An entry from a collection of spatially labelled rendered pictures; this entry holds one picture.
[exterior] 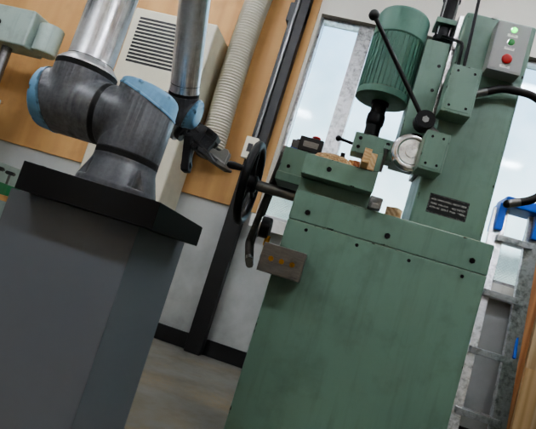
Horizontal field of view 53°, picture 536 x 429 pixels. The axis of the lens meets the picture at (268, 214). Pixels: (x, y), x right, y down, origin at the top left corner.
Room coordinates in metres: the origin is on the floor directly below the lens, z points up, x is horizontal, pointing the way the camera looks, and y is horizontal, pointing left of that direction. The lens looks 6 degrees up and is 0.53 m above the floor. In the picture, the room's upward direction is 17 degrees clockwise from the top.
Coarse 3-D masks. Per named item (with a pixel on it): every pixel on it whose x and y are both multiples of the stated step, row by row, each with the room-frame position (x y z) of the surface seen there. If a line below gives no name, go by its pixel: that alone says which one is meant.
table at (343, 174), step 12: (312, 156) 1.51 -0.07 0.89; (312, 168) 1.51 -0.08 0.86; (324, 168) 1.50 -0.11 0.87; (336, 168) 1.50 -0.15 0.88; (348, 168) 1.49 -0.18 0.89; (360, 168) 1.49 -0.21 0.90; (276, 180) 1.77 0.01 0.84; (288, 180) 1.72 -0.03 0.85; (324, 180) 1.53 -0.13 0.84; (336, 180) 1.50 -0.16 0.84; (348, 180) 1.49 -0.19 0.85; (360, 180) 1.49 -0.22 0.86; (372, 180) 1.49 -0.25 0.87; (360, 192) 1.54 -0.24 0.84; (372, 192) 1.50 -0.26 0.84
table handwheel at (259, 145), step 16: (256, 144) 1.70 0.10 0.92; (256, 160) 1.76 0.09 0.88; (240, 176) 1.65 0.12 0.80; (256, 176) 1.77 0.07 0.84; (240, 192) 1.66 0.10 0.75; (256, 192) 1.91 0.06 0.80; (272, 192) 1.77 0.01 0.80; (288, 192) 1.76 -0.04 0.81; (240, 208) 1.69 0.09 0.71; (240, 224) 1.79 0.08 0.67
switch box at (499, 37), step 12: (504, 24) 1.54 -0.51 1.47; (516, 24) 1.54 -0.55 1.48; (492, 36) 1.59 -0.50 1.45; (504, 36) 1.54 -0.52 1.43; (528, 36) 1.53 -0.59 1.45; (492, 48) 1.55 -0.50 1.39; (504, 48) 1.54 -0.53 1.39; (516, 48) 1.54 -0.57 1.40; (492, 60) 1.54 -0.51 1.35; (516, 60) 1.53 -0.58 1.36; (492, 72) 1.56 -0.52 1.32; (504, 72) 1.54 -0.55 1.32; (516, 72) 1.53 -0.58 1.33
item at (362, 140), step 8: (360, 136) 1.71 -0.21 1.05; (368, 136) 1.71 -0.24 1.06; (376, 136) 1.71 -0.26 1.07; (352, 144) 1.72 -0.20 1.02; (360, 144) 1.72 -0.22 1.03; (368, 144) 1.71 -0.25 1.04; (376, 144) 1.71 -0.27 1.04; (384, 144) 1.71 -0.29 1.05; (352, 152) 1.74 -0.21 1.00; (360, 152) 1.72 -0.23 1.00; (376, 152) 1.71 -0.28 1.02
